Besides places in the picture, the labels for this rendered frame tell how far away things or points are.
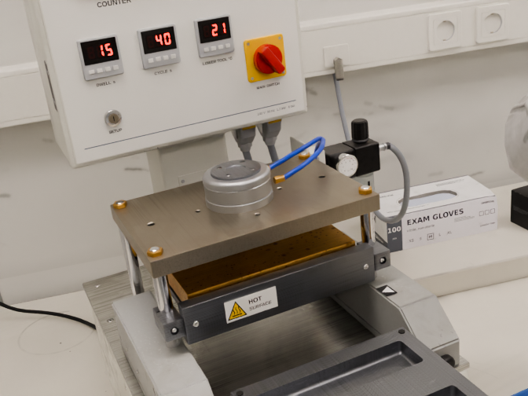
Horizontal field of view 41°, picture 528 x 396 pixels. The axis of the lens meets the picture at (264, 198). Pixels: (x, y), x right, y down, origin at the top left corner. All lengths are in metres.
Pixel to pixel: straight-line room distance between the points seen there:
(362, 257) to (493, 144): 0.85
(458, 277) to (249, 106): 0.54
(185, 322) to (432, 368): 0.25
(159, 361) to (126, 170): 0.70
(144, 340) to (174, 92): 0.31
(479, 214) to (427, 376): 0.73
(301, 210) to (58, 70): 0.33
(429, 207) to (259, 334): 0.56
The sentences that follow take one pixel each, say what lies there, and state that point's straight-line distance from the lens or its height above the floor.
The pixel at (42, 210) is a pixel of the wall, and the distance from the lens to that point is 1.42.
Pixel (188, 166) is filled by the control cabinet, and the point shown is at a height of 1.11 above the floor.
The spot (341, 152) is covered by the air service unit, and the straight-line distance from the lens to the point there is 1.00.
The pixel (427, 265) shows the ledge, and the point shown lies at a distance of 1.30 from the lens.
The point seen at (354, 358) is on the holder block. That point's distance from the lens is 0.73.
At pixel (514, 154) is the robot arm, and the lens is 0.80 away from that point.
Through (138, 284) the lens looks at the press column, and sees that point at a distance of 0.89.
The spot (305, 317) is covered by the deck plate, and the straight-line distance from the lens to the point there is 0.91.
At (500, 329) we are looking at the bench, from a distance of 1.21.
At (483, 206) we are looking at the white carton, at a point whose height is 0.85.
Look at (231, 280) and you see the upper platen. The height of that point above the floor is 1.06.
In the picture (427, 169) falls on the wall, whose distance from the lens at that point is 1.55.
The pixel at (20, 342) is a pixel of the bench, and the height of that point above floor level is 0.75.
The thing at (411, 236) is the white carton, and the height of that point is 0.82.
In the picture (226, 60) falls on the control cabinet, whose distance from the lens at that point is 0.91.
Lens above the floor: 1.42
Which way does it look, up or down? 23 degrees down
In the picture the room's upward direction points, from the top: 7 degrees counter-clockwise
